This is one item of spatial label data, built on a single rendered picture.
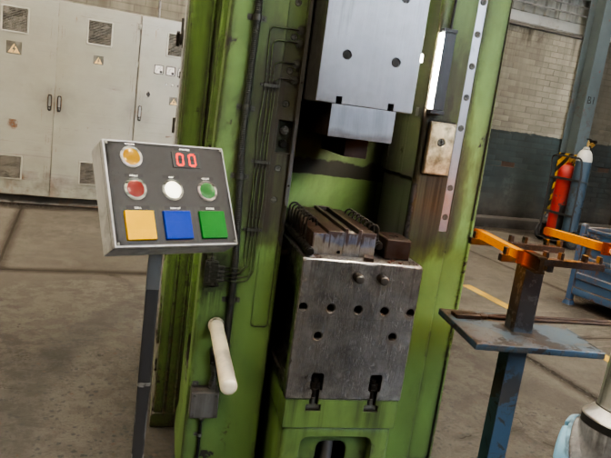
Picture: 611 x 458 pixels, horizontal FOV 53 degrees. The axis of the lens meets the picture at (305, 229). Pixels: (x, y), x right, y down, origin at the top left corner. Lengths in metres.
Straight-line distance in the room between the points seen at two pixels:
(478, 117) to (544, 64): 7.85
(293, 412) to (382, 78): 1.04
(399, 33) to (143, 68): 5.28
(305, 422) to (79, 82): 5.43
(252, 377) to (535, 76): 8.30
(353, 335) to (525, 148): 8.16
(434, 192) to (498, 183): 7.60
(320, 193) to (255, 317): 0.57
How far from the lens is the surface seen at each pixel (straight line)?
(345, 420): 2.04
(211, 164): 1.70
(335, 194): 2.35
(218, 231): 1.63
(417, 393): 2.32
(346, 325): 1.90
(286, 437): 2.03
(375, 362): 1.97
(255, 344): 2.08
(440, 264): 2.17
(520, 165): 9.89
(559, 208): 9.15
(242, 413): 2.18
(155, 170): 1.62
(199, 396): 2.07
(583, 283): 5.78
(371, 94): 1.85
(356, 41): 1.84
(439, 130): 2.06
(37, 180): 7.00
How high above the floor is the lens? 1.33
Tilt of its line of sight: 11 degrees down
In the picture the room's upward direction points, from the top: 8 degrees clockwise
